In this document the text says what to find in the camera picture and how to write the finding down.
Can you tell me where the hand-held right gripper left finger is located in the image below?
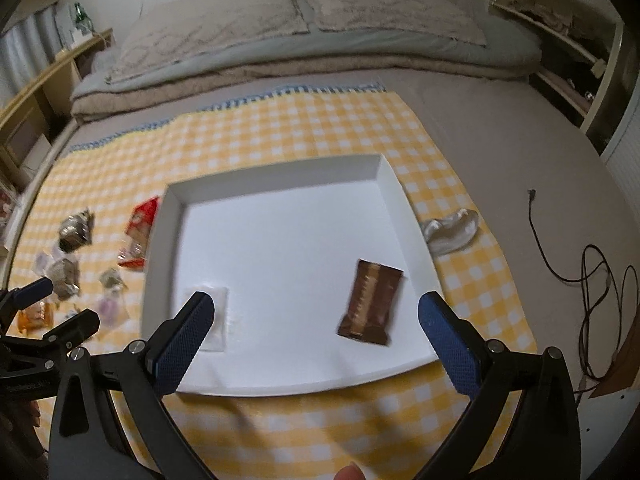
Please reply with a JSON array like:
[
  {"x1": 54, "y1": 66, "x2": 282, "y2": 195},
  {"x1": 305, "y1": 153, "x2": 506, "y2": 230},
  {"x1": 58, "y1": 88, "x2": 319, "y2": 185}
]
[{"x1": 47, "y1": 291, "x2": 221, "y2": 480}]

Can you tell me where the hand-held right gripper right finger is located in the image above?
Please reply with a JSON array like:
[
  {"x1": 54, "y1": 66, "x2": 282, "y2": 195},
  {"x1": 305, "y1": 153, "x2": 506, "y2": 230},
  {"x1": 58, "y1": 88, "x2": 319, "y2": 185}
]
[{"x1": 417, "y1": 291, "x2": 583, "y2": 480}]

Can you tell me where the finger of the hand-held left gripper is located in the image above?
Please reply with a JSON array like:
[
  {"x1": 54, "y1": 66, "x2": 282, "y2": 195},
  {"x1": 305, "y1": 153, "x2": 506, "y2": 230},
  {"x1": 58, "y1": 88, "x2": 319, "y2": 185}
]
[
  {"x1": 0, "y1": 309, "x2": 101, "y2": 361},
  {"x1": 0, "y1": 276, "x2": 55, "y2": 331}
]

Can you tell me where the orange snack packet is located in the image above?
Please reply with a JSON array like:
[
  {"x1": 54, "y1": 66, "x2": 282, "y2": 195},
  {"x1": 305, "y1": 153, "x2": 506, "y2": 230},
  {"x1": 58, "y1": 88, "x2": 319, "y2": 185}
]
[{"x1": 17, "y1": 300, "x2": 56, "y2": 333}]

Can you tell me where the clear white snack packet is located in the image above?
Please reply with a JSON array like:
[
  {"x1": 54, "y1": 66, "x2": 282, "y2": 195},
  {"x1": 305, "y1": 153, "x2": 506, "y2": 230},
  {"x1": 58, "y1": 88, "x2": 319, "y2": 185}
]
[{"x1": 182, "y1": 285, "x2": 231, "y2": 353}]

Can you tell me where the brown snack packet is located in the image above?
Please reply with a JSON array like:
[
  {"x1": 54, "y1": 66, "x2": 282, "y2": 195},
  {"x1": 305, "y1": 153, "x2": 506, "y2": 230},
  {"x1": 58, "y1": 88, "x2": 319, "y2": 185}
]
[{"x1": 336, "y1": 259, "x2": 405, "y2": 347}]

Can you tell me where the white cardboard tray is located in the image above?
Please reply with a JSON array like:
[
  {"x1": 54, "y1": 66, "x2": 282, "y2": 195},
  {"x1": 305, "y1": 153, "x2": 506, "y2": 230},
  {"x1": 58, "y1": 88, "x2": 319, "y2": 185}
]
[{"x1": 141, "y1": 153, "x2": 446, "y2": 398}]

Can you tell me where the olive snack packet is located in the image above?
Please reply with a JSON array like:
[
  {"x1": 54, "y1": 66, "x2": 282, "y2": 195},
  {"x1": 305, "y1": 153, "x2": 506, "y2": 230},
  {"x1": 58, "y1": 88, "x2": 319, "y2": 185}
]
[{"x1": 47, "y1": 257, "x2": 81, "y2": 301}]

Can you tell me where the clear red-trimmed snack packet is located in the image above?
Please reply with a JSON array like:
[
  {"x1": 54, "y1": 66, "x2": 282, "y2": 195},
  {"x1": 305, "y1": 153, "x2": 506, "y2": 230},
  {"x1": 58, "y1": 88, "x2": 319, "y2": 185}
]
[{"x1": 117, "y1": 237, "x2": 151, "y2": 268}]

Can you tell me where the crumpled clear plastic bag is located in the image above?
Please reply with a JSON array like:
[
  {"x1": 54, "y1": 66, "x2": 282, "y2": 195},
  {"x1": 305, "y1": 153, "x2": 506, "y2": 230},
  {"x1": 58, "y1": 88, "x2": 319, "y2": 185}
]
[{"x1": 417, "y1": 208, "x2": 481, "y2": 255}]

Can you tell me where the red snack packet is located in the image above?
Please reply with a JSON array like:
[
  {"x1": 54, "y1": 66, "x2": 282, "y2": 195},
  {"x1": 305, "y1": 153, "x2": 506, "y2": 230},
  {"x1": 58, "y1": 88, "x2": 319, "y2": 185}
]
[{"x1": 125, "y1": 197, "x2": 161, "y2": 236}]

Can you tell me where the brown cardboard piece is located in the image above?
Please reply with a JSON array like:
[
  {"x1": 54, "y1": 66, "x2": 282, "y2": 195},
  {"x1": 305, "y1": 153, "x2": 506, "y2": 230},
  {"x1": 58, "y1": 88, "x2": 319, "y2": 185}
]
[{"x1": 590, "y1": 345, "x2": 640, "y2": 398}]

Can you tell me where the wooden shelf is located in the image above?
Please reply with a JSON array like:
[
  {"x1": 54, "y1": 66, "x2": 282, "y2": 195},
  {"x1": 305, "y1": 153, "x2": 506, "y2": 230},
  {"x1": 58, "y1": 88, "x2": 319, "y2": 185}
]
[{"x1": 0, "y1": 27, "x2": 113, "y2": 181}]

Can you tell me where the grey curtain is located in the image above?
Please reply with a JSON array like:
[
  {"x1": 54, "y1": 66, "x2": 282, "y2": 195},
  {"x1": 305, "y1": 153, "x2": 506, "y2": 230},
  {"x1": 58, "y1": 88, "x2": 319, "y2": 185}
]
[{"x1": 0, "y1": 7, "x2": 63, "y2": 106}]

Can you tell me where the yellow checked cloth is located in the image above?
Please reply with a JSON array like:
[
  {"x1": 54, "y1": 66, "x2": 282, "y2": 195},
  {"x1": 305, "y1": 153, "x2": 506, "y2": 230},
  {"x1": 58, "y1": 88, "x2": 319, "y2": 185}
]
[{"x1": 10, "y1": 77, "x2": 538, "y2": 480}]

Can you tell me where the beige blanket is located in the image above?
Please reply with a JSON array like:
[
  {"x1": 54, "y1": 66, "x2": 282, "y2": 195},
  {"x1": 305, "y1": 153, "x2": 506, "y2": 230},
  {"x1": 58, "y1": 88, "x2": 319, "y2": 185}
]
[{"x1": 70, "y1": 55, "x2": 543, "y2": 123}]

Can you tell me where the cream headboard shelf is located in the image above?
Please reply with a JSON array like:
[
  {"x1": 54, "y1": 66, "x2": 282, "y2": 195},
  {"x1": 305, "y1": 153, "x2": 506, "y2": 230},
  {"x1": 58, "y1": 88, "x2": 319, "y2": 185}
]
[{"x1": 487, "y1": 0, "x2": 631, "y2": 136}]

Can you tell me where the beige knitted pillow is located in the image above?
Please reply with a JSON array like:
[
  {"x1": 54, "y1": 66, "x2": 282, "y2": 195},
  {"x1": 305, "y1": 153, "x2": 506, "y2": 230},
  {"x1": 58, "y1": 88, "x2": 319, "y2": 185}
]
[
  {"x1": 295, "y1": 0, "x2": 488, "y2": 48},
  {"x1": 105, "y1": 0, "x2": 311, "y2": 85}
]

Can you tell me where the grey duvet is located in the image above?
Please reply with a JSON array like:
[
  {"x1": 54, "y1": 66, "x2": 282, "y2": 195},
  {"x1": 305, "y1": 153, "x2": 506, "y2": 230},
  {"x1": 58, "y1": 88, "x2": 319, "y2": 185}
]
[{"x1": 70, "y1": 25, "x2": 543, "y2": 111}]

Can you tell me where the black cable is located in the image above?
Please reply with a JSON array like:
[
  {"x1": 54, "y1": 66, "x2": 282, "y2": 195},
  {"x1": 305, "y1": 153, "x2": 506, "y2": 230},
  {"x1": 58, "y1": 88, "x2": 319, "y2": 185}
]
[{"x1": 527, "y1": 189, "x2": 621, "y2": 383}]

